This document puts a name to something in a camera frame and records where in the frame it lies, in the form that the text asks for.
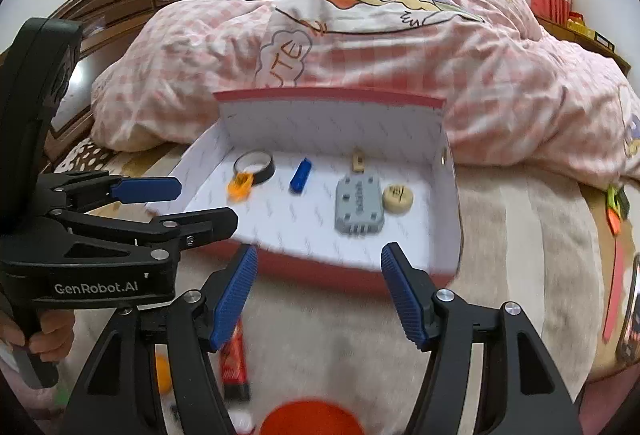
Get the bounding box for smartphone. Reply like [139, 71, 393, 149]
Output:
[616, 254, 640, 366]

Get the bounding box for round wooden chess piece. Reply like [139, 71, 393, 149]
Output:
[382, 182, 414, 212]

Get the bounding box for yellow items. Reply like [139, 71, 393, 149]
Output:
[567, 12, 593, 36]

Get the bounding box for orange ball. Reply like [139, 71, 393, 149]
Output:
[154, 352, 173, 396]

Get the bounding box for small orange plastic piece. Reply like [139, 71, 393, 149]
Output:
[227, 171, 255, 202]

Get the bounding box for person's left hand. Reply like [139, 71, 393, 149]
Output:
[0, 302, 77, 362]

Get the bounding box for orange plastic cone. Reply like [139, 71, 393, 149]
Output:
[259, 397, 367, 435]

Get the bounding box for orange green tool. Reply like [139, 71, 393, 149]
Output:
[606, 185, 631, 218]

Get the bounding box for grey plastic block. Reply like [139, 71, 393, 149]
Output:
[334, 174, 387, 236]

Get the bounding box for wooden side cabinet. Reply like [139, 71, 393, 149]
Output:
[537, 12, 631, 76]

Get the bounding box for black tape roll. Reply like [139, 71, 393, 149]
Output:
[233, 150, 276, 187]

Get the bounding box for red tube black cap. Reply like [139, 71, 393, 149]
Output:
[220, 315, 251, 403]

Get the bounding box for beige striped plush blanket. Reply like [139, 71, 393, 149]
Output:
[50, 150, 601, 435]

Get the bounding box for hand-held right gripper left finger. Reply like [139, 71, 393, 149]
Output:
[59, 243, 259, 435]

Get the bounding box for red cardboard box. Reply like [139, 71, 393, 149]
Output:
[145, 88, 463, 298]

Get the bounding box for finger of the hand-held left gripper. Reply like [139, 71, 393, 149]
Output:
[37, 170, 183, 216]
[47, 206, 240, 261]

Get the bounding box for red flat strip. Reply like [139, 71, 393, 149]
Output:
[602, 240, 627, 343]

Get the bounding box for small blue plastic piece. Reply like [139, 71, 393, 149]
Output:
[290, 158, 313, 192]

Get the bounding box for pink checked duvet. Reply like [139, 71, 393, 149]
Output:
[90, 0, 640, 193]

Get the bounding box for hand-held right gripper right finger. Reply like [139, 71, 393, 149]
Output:
[380, 242, 583, 435]

